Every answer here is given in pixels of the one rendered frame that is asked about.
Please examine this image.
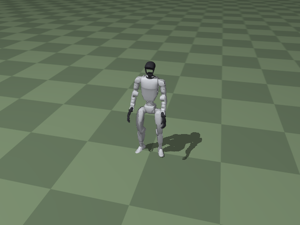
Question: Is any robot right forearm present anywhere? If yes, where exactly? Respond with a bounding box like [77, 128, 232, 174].
[129, 91, 136, 110]

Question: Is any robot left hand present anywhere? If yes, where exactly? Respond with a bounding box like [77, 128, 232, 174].
[161, 112, 166, 129]

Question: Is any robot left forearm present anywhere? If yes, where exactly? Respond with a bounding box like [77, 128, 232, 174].
[160, 96, 167, 115]

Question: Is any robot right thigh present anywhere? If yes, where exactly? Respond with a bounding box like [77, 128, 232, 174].
[136, 106, 146, 134]

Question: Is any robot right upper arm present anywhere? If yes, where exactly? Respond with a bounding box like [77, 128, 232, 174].
[133, 76, 142, 97]

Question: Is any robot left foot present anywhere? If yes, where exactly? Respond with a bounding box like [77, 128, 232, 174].
[158, 147, 164, 157]

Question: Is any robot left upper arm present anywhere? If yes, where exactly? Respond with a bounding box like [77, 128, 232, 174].
[158, 78, 166, 101]

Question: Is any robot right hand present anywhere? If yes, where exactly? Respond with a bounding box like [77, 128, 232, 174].
[127, 107, 133, 123]

